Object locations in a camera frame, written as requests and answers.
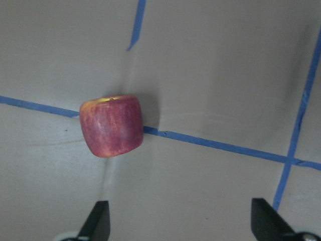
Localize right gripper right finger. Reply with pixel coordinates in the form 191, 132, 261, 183
251, 198, 298, 241

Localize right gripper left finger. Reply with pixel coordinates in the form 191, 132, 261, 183
76, 200, 111, 241

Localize light red striped apple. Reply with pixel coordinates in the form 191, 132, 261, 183
79, 95, 143, 158

